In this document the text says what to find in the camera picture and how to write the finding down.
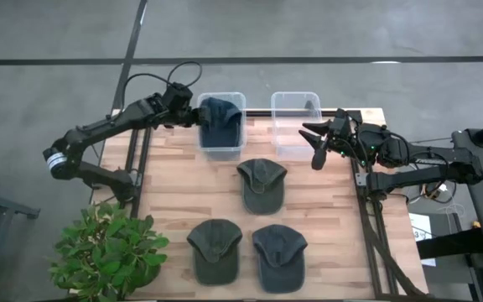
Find navy blue baseball cap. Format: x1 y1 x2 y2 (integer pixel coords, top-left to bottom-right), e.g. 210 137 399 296
199 96 243 148

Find black equipment stand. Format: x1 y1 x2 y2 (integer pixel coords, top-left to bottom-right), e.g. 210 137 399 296
0 166 41 302

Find green potted plant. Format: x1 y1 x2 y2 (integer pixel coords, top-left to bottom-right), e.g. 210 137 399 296
47 200 171 302

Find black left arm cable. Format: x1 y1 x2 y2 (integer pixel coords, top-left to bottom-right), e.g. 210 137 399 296
121 60 204 111

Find green baseball cap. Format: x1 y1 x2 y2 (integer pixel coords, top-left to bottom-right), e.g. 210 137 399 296
186 218 244 287
236 158 288 216

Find grey-blue baseball cap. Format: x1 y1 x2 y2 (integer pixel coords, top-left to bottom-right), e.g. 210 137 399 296
252 223 309 294

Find tangled floor cables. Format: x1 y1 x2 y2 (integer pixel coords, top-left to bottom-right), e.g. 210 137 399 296
402 178 459 206

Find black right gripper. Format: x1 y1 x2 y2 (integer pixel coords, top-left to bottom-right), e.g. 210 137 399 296
299 120 354 171

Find white paper sheet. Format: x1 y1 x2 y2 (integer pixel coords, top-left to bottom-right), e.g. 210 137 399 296
408 212 438 268

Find clear plastic bin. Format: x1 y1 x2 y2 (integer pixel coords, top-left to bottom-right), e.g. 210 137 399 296
270 91 323 159
196 91 247 162

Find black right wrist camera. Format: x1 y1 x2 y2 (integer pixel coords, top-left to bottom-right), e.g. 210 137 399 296
330 107 351 128

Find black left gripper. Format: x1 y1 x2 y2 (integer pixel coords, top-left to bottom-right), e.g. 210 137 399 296
180 107 212 128

